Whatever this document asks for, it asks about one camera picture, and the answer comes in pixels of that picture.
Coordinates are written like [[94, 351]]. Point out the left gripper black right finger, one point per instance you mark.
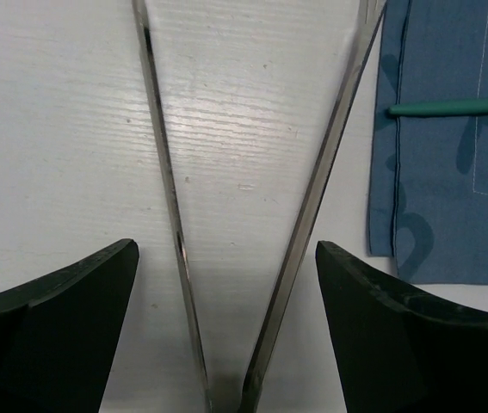
[[399, 348]]

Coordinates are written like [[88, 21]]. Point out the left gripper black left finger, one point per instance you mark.
[[59, 333]]

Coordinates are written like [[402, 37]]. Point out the steel kitchen tongs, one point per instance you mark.
[[370, 15]]

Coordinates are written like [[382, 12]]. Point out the blue cloth placemat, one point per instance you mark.
[[428, 196]]

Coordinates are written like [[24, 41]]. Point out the green plastic stick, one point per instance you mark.
[[449, 108]]

